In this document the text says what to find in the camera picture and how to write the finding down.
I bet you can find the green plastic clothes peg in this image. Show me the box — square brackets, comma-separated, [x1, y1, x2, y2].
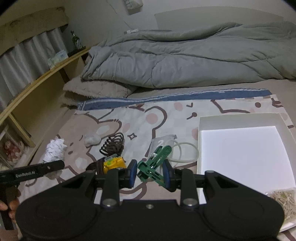
[137, 145, 172, 187]

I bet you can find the white paper ball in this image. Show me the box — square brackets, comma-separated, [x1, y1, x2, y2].
[43, 138, 67, 163]

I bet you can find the person's left hand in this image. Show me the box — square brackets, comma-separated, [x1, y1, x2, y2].
[1, 186, 20, 230]

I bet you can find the cartoon bear print cloth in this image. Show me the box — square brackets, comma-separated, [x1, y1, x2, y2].
[21, 89, 295, 200]

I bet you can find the small white tissue wad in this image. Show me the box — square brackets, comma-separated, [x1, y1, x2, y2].
[84, 133, 101, 148]

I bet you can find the wooden bedside shelf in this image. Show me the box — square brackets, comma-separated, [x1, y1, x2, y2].
[1, 49, 89, 167]

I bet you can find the white shallow cardboard box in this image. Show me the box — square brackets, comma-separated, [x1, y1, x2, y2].
[197, 112, 296, 233]

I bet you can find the beige fleece blanket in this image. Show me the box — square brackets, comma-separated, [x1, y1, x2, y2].
[59, 76, 137, 106]

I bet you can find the bag of rubber bands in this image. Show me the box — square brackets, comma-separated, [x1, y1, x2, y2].
[265, 188, 295, 224]

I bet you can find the tissue pack on shelf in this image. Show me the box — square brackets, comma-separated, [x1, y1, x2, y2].
[47, 50, 68, 69]

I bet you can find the green glass bottle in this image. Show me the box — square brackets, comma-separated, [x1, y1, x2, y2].
[71, 31, 82, 50]

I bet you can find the grey quilted duvet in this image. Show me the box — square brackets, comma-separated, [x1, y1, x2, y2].
[81, 22, 295, 89]

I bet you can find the white headboard panel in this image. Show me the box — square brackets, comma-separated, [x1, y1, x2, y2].
[154, 6, 284, 31]

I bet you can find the yellow toy with strap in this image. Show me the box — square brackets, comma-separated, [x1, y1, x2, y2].
[86, 156, 127, 175]

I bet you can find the black spiral hair tie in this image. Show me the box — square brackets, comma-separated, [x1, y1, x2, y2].
[99, 132, 125, 157]

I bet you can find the white wall device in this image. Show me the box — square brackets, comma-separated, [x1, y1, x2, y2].
[123, 0, 144, 15]

